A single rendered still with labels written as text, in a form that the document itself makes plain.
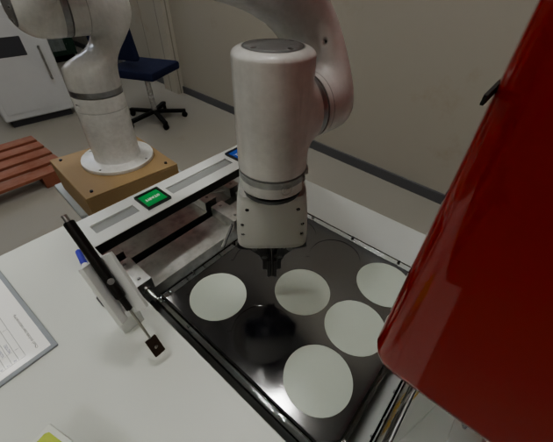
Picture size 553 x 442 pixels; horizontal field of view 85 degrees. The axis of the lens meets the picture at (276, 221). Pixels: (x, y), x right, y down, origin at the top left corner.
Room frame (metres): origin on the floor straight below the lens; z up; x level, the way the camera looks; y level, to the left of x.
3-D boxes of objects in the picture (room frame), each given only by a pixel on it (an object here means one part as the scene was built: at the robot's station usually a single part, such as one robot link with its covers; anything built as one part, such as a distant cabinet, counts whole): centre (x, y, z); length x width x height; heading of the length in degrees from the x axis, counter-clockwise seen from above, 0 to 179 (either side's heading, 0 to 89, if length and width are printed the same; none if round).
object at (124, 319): (0.21, 0.19, 1.03); 0.06 x 0.04 x 0.13; 50
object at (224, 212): (0.55, 0.12, 0.89); 0.08 x 0.03 x 0.03; 50
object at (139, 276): (0.36, 0.27, 0.89); 0.08 x 0.03 x 0.03; 50
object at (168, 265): (0.49, 0.16, 0.87); 0.36 x 0.08 x 0.03; 140
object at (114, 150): (0.77, 0.46, 1.01); 0.19 x 0.19 x 0.18
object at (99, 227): (0.61, 0.19, 0.89); 0.55 x 0.09 x 0.14; 140
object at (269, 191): (0.33, 0.00, 1.15); 0.09 x 0.08 x 0.03; 93
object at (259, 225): (0.33, 0.01, 1.09); 0.10 x 0.07 x 0.11; 93
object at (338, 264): (0.33, -0.05, 0.90); 0.34 x 0.34 x 0.01; 50
